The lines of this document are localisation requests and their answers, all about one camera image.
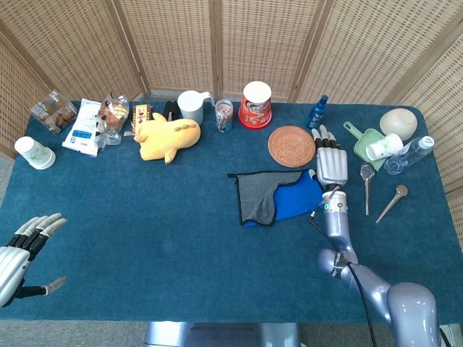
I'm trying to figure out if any brown chocolate box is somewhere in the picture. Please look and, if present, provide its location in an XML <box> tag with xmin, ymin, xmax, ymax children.
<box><xmin>132</xmin><ymin>104</ymin><xmax>153</xmax><ymax>137</ymax></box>

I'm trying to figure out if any white paper cup green print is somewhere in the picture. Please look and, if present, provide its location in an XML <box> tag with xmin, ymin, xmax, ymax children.
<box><xmin>14</xmin><ymin>136</ymin><xmax>56</xmax><ymax>171</ymax></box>
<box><xmin>365</xmin><ymin>132</ymin><xmax>404</xmax><ymax>161</ymax></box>

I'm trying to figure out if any clear bag of pastries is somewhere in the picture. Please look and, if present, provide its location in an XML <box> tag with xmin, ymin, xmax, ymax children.
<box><xmin>97</xmin><ymin>93</ymin><xmax>130</xmax><ymax>146</ymax></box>

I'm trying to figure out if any beige bowl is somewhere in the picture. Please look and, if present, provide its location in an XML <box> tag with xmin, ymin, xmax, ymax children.
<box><xmin>379</xmin><ymin>108</ymin><xmax>418</xmax><ymax>142</ymax></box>

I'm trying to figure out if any clear plastic water bottle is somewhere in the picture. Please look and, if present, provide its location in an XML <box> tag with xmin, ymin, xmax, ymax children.
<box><xmin>383</xmin><ymin>135</ymin><xmax>435</xmax><ymax>176</ymax></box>

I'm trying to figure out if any yellow plush toy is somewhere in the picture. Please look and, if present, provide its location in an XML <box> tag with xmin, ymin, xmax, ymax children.
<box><xmin>133</xmin><ymin>112</ymin><xmax>202</xmax><ymax>166</ymax></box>

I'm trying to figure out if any brownish metal spoon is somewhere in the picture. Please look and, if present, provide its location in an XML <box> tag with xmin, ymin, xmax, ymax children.
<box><xmin>375</xmin><ymin>184</ymin><xmax>409</xmax><ymax>224</ymax></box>

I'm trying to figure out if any black object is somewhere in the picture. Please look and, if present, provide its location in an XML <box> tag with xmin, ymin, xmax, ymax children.
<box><xmin>162</xmin><ymin>100</ymin><xmax>182</xmax><ymax>122</ymax></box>

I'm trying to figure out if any blue tablecloth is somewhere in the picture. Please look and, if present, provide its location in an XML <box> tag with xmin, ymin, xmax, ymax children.
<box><xmin>0</xmin><ymin>100</ymin><xmax>463</xmax><ymax>324</ymax></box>

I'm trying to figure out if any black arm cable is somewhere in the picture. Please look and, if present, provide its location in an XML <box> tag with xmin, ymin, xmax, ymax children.
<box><xmin>307</xmin><ymin>202</ymin><xmax>379</xmax><ymax>347</ymax></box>

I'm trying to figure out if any green plastic scoop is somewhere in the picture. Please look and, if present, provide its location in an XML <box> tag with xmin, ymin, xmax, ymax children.
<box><xmin>342</xmin><ymin>121</ymin><xmax>388</xmax><ymax>171</ymax></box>

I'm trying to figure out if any white and blue snack packet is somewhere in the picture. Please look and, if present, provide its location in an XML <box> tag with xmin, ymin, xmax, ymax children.
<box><xmin>61</xmin><ymin>98</ymin><xmax>103</xmax><ymax>158</ymax></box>

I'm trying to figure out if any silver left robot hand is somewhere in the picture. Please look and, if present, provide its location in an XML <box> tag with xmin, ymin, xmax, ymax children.
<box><xmin>0</xmin><ymin>213</ymin><xmax>69</xmax><ymax>309</ymax></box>

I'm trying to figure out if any grey and blue cloth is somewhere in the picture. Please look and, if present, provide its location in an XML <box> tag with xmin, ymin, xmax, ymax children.
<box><xmin>226</xmin><ymin>168</ymin><xmax>326</xmax><ymax>228</ymax></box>

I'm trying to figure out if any blue spray bottle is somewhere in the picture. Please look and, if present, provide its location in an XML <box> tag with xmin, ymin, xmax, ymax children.
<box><xmin>305</xmin><ymin>95</ymin><xmax>329</xmax><ymax>130</ymax></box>

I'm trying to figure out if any round woven rattan coaster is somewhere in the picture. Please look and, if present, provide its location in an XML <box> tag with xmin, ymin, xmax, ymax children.
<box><xmin>268</xmin><ymin>125</ymin><xmax>317</xmax><ymax>168</ymax></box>

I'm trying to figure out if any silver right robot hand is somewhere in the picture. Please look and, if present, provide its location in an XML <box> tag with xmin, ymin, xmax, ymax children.
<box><xmin>308</xmin><ymin>124</ymin><xmax>349</xmax><ymax>187</ymax></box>

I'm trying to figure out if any red instant noodle cup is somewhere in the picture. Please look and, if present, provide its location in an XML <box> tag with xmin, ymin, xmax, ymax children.
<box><xmin>238</xmin><ymin>81</ymin><xmax>273</xmax><ymax>129</ymax></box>

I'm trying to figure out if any clear plastic box of muffins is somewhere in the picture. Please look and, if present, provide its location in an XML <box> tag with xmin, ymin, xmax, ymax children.
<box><xmin>30</xmin><ymin>90</ymin><xmax>79</xmax><ymax>135</ymax></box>

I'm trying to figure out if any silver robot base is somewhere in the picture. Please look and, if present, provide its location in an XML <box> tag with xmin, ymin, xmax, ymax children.
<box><xmin>143</xmin><ymin>321</ymin><xmax>302</xmax><ymax>347</ymax></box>

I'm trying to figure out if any clear jar of biscuit sticks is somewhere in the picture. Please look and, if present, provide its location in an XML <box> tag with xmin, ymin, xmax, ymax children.
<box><xmin>215</xmin><ymin>98</ymin><xmax>234</xmax><ymax>134</ymax></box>

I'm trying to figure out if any shiny metal spoon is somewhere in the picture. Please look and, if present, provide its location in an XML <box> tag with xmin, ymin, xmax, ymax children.
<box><xmin>360</xmin><ymin>163</ymin><xmax>376</xmax><ymax>216</ymax></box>

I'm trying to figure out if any light blue handled mug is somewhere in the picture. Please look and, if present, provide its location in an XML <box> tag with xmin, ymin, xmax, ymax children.
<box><xmin>177</xmin><ymin>90</ymin><xmax>216</xmax><ymax>126</ymax></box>

